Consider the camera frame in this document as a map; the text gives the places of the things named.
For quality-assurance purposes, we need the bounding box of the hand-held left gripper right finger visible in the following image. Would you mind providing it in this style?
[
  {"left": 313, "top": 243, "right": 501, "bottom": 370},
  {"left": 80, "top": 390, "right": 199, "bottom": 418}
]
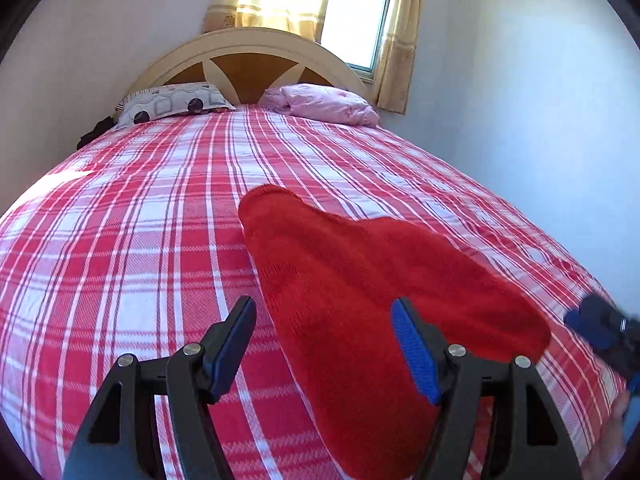
[{"left": 390, "top": 297, "right": 584, "bottom": 480}]

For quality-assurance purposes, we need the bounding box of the person's right hand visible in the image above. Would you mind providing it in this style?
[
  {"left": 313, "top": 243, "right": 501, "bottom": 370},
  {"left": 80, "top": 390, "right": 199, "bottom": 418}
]
[{"left": 582, "top": 389, "right": 640, "bottom": 480}]

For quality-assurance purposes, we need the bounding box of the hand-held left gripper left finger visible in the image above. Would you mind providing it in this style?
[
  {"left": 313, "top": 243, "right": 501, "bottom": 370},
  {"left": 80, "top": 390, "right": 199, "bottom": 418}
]
[{"left": 62, "top": 295, "right": 258, "bottom": 480}]

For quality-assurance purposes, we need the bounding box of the window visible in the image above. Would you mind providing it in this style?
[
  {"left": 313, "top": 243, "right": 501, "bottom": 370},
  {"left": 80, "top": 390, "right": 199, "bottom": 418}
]
[{"left": 319, "top": 0, "right": 402, "bottom": 82}]

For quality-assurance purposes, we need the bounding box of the dark cloth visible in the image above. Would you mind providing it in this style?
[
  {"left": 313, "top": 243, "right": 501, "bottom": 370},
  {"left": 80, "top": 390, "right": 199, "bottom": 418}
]
[{"left": 76, "top": 115, "right": 118, "bottom": 150}]

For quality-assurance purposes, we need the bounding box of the red knitted garment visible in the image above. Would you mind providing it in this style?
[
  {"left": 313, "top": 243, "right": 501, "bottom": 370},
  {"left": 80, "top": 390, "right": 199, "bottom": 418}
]
[{"left": 238, "top": 184, "right": 552, "bottom": 480}]

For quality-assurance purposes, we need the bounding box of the red plaid bed sheet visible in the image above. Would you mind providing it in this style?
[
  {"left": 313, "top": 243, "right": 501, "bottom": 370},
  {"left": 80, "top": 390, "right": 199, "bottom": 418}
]
[{"left": 0, "top": 105, "right": 632, "bottom": 480}]

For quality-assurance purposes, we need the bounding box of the grey patterned pillow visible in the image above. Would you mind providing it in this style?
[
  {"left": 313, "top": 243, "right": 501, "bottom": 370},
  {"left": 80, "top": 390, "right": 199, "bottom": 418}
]
[{"left": 113, "top": 81, "right": 238, "bottom": 131}]

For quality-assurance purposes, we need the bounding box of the cream wooden headboard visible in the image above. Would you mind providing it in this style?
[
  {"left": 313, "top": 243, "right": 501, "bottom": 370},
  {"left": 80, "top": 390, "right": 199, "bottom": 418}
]
[{"left": 122, "top": 27, "right": 372, "bottom": 109}]

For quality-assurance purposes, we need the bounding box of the pink pillow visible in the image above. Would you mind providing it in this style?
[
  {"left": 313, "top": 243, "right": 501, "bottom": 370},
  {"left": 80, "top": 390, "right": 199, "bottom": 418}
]
[{"left": 259, "top": 83, "right": 382, "bottom": 129}]

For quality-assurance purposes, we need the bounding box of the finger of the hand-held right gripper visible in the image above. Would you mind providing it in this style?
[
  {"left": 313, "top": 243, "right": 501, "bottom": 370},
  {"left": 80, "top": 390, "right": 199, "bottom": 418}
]
[{"left": 563, "top": 293, "right": 626, "bottom": 352}]

